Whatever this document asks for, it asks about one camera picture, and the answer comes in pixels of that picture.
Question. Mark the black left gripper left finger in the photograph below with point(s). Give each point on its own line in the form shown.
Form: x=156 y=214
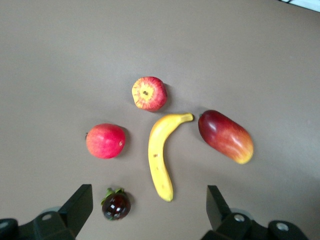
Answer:
x=75 y=212

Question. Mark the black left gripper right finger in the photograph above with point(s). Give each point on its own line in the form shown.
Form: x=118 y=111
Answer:
x=217 y=212

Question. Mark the yellow banana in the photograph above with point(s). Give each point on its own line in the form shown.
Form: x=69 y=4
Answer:
x=160 y=155

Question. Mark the red yellow striped apple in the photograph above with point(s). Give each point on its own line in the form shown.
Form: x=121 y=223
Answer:
x=150 y=93

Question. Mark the dark purple mangosteen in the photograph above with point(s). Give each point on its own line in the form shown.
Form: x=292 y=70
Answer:
x=116 y=206

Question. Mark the red yellow mango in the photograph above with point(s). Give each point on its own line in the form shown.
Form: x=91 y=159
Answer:
x=225 y=136

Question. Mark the pink red round peach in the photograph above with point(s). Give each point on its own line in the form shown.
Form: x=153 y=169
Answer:
x=105 y=141

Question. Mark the brown table mat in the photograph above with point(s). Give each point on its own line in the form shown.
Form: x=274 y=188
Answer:
x=62 y=62

